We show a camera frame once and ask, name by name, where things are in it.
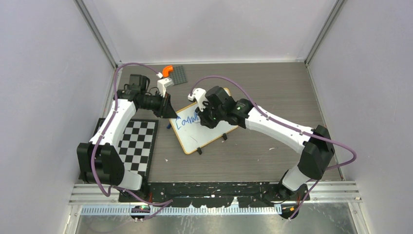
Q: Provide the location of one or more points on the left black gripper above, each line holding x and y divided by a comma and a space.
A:
166, 110

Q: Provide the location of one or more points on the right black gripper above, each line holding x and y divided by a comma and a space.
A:
205, 119

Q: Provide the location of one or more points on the yellow framed whiteboard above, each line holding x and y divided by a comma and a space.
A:
191, 134

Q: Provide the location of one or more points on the metal wire whiteboard stand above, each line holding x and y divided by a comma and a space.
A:
223, 137

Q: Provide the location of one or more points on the black white checkerboard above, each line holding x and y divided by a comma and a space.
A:
132, 153

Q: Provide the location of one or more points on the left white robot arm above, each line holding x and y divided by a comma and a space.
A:
110, 131

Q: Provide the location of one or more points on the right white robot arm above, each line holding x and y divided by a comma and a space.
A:
315, 154

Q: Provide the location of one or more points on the grey studded baseplate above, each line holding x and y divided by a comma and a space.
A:
178, 75

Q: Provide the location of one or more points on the orange curved plastic piece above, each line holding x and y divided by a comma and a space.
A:
167, 71

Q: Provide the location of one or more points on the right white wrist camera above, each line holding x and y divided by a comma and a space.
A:
198, 95

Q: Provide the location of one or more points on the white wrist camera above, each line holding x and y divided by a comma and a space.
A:
198, 95
163, 83

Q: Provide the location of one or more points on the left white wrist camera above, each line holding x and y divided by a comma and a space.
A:
163, 83

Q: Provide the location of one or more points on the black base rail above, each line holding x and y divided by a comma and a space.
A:
215, 194

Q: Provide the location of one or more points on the white slotted cable duct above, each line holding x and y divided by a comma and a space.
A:
203, 210

